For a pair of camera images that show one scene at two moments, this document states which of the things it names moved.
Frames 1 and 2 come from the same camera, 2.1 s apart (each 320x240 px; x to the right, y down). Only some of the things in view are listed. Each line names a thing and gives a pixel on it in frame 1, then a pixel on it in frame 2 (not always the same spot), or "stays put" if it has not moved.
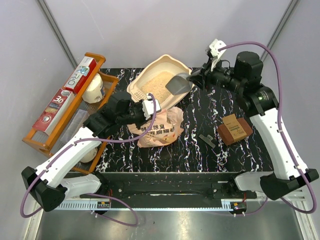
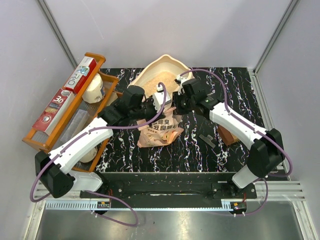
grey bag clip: (208, 140) stays put
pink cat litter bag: (166, 128) stays put
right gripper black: (209, 74) → (176, 110)
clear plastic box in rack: (74, 126) stays put
